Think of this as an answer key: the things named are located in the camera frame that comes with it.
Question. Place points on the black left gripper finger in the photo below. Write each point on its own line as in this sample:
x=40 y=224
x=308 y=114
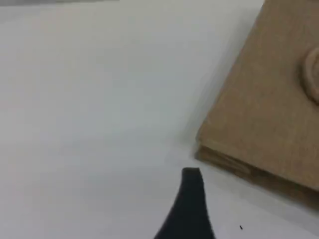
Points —
x=189 y=214

